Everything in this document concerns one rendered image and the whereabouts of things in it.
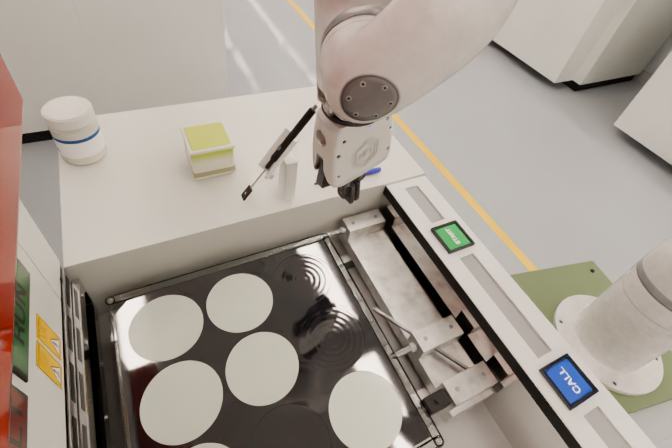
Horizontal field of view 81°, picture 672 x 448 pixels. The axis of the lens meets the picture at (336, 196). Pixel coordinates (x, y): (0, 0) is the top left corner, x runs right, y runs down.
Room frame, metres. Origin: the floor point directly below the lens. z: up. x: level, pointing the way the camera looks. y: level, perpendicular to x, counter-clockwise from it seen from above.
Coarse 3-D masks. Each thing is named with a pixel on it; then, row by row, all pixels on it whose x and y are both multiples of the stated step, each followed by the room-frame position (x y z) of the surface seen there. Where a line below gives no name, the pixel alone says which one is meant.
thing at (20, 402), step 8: (16, 392) 0.07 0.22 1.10; (16, 400) 0.07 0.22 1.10; (24, 400) 0.07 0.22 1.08; (16, 408) 0.06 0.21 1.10; (24, 408) 0.07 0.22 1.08; (16, 416) 0.06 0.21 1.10; (24, 416) 0.06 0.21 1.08; (16, 424) 0.05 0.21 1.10; (24, 424) 0.06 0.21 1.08; (16, 432) 0.05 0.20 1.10; (24, 432) 0.05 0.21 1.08; (16, 440) 0.04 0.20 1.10; (24, 440) 0.05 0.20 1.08
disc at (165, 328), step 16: (160, 304) 0.26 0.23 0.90; (176, 304) 0.27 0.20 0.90; (192, 304) 0.27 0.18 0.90; (144, 320) 0.23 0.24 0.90; (160, 320) 0.24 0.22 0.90; (176, 320) 0.24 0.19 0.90; (192, 320) 0.25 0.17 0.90; (144, 336) 0.21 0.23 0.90; (160, 336) 0.21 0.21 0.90; (176, 336) 0.22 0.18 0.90; (192, 336) 0.22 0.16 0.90; (144, 352) 0.19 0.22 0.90; (160, 352) 0.19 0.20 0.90; (176, 352) 0.20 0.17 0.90
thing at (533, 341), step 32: (416, 192) 0.56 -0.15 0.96; (416, 224) 0.47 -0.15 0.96; (448, 256) 0.41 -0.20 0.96; (480, 256) 0.43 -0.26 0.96; (480, 288) 0.36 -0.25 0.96; (512, 288) 0.38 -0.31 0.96; (512, 320) 0.32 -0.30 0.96; (544, 320) 0.33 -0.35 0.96; (512, 352) 0.27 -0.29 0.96; (544, 352) 0.28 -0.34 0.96; (544, 384) 0.23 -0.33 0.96; (576, 416) 0.20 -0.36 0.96; (608, 416) 0.21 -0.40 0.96
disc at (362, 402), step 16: (336, 384) 0.20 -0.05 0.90; (352, 384) 0.20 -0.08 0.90; (368, 384) 0.21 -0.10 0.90; (384, 384) 0.21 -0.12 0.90; (336, 400) 0.18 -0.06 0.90; (352, 400) 0.18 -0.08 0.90; (368, 400) 0.19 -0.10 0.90; (384, 400) 0.19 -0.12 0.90; (336, 416) 0.16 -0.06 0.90; (352, 416) 0.16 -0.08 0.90; (368, 416) 0.17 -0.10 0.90; (384, 416) 0.17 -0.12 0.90; (400, 416) 0.17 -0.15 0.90; (336, 432) 0.14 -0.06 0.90; (352, 432) 0.14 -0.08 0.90; (368, 432) 0.15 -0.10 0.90; (384, 432) 0.15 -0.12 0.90
